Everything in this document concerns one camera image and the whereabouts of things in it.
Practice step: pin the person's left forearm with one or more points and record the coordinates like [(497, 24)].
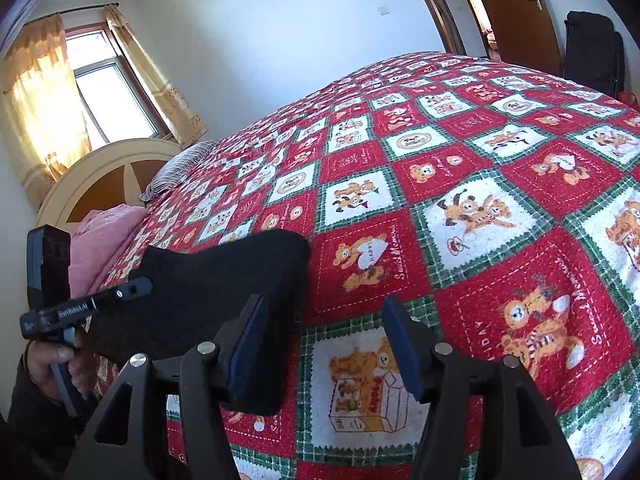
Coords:
[(35, 425)]

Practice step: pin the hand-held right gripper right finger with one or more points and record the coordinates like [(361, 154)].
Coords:
[(405, 350)]

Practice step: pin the dark curtain rod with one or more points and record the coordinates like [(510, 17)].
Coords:
[(85, 9)]

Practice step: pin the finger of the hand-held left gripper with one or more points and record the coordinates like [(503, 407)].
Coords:
[(127, 290)]

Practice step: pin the person's left hand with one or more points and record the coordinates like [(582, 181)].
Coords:
[(60, 352)]

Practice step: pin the striped pillow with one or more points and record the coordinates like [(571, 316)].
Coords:
[(175, 167)]

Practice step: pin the narrow yellow curtain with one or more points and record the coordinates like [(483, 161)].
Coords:
[(160, 90)]

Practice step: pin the red bear-print bedspread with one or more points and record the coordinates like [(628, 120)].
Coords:
[(450, 160)]

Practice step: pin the black folding chair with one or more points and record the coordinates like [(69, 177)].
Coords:
[(592, 50)]

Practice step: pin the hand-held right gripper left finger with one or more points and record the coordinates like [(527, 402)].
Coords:
[(247, 350)]

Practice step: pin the pink folded blanket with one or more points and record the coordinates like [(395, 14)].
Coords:
[(105, 230)]

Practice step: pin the red bag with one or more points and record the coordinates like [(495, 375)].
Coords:
[(630, 97)]

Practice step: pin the black pants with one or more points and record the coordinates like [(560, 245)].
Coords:
[(200, 285)]

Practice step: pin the wide yellow curtain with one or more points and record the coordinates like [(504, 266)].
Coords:
[(40, 110)]

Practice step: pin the cream and brown headboard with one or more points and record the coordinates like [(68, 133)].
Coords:
[(100, 157)]

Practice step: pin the brown door frame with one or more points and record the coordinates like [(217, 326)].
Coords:
[(435, 10)]

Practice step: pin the window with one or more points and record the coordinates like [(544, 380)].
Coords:
[(110, 95)]

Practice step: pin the brown wooden door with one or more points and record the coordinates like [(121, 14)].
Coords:
[(515, 25)]

